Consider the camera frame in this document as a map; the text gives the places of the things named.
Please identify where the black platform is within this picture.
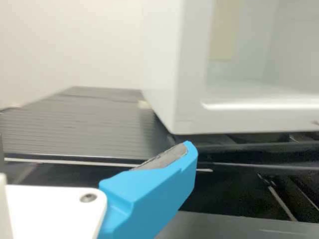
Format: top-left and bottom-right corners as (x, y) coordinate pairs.
(0, 86), (214, 173)
(178, 211), (319, 239)

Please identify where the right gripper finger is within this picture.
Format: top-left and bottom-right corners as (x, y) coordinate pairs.
(97, 140), (199, 239)

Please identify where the white incubator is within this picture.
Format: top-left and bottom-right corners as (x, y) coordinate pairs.
(141, 0), (319, 135)

